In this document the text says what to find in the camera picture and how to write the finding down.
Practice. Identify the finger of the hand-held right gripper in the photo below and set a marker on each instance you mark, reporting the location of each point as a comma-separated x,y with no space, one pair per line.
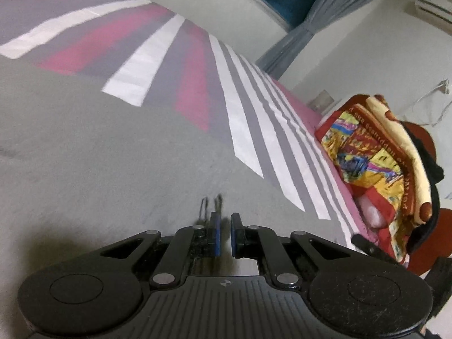
370,249

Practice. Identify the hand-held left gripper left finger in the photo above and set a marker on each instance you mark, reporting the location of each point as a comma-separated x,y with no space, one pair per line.
216,236

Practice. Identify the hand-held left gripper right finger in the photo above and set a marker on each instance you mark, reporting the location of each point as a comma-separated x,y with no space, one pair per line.
233,235

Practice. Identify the grey pants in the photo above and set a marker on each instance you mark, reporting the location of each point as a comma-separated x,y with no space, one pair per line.
106,166

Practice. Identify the white pillow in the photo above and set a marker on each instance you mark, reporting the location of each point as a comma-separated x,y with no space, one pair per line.
370,213

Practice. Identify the red-brown wooden headboard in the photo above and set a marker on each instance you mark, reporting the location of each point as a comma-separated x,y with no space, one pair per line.
445,229

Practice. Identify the black cloth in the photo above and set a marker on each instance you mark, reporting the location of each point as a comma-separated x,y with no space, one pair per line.
430,190

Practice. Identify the colourful printed blanket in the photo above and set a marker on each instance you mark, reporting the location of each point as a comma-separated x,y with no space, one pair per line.
367,162

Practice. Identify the cream printed blanket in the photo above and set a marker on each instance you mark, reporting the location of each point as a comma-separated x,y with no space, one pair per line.
413,155

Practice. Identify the striped bed sheet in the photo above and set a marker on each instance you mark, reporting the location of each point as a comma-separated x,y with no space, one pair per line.
88,46

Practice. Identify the grey curtain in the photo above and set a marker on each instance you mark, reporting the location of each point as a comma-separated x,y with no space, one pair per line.
317,17

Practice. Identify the white air conditioner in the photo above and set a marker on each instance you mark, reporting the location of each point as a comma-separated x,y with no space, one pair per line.
436,5

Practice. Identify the white wall socket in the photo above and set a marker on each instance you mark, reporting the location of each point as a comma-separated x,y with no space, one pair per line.
322,100

